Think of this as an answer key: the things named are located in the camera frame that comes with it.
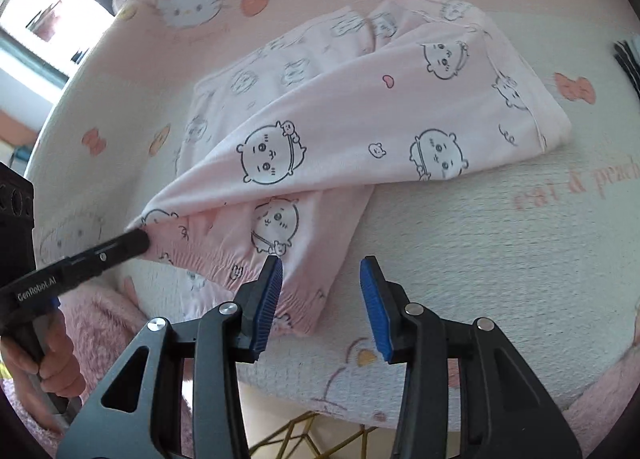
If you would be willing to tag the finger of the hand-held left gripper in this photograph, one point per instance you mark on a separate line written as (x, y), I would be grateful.
(125, 246)

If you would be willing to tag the person's left hand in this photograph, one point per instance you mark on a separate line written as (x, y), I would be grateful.
(62, 364)

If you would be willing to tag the folded white and navy clothes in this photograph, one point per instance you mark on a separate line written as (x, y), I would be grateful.
(631, 59)

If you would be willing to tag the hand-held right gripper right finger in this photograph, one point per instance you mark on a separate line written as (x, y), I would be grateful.
(375, 309)

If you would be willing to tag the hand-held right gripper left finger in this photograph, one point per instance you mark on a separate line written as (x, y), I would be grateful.
(267, 309)

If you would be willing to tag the pink cat printed blanket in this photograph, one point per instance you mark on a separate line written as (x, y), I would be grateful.
(475, 249)

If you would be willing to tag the pink fluffy cloth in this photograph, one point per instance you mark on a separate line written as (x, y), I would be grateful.
(100, 319)

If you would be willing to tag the pink printed pants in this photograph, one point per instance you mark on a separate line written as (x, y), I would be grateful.
(325, 129)

